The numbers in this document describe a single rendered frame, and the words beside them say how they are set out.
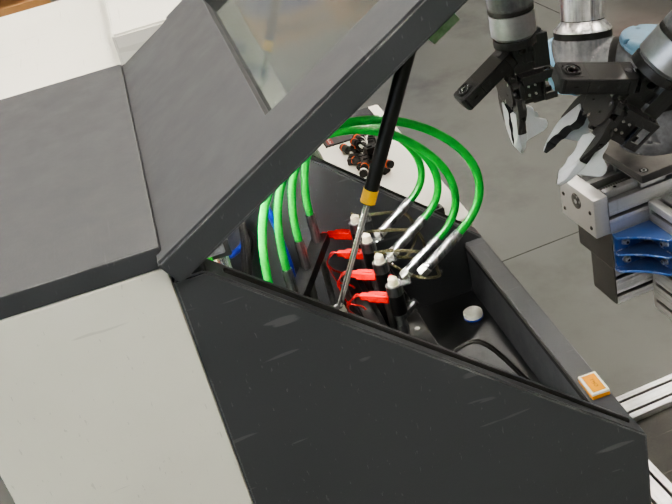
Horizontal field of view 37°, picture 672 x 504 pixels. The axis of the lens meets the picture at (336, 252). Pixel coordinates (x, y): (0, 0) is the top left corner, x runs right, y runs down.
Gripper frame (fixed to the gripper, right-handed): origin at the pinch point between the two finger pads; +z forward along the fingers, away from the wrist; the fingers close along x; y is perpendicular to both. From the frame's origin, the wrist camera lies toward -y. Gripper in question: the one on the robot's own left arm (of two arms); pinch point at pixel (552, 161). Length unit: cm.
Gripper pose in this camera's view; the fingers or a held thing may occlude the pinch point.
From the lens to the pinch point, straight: 151.1
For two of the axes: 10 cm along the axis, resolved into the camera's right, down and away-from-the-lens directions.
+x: -0.9, -6.9, 7.2
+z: -5.3, 6.5, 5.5
